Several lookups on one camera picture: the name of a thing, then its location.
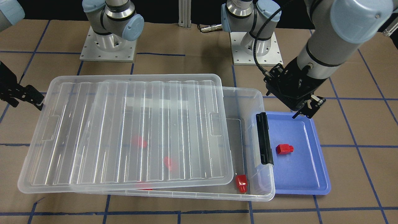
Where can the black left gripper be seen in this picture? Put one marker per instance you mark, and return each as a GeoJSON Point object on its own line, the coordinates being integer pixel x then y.
{"type": "Point", "coordinates": [314, 103]}

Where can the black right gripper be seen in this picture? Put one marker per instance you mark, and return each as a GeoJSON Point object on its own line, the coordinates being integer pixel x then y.
{"type": "Point", "coordinates": [12, 87]}

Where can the red block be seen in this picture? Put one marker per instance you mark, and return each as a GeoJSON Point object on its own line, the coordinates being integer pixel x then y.
{"type": "Point", "coordinates": [283, 149]}
{"type": "Point", "coordinates": [241, 183]}
{"type": "Point", "coordinates": [139, 142]}
{"type": "Point", "coordinates": [170, 164]}

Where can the clear plastic box lid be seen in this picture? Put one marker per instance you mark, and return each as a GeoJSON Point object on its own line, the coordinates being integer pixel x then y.
{"type": "Point", "coordinates": [82, 140]}

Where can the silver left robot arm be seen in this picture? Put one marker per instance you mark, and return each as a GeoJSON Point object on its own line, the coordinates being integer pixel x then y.
{"type": "Point", "coordinates": [341, 27]}

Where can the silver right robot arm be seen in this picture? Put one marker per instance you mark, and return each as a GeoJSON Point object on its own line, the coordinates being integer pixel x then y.
{"type": "Point", "coordinates": [115, 27]}

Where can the blue plastic tray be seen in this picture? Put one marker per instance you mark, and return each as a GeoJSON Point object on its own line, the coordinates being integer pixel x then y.
{"type": "Point", "coordinates": [303, 171]}

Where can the clear plastic storage box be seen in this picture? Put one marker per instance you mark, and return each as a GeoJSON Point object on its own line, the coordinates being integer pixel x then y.
{"type": "Point", "coordinates": [242, 105]}

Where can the black box latch handle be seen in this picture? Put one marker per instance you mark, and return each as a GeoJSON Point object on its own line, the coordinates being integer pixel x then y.
{"type": "Point", "coordinates": [266, 156]}

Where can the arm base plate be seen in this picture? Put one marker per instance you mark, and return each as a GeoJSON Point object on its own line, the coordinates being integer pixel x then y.
{"type": "Point", "coordinates": [267, 52]}
{"type": "Point", "coordinates": [107, 48]}

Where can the aluminium frame post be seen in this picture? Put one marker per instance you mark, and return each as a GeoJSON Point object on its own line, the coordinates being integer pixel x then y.
{"type": "Point", "coordinates": [184, 12]}

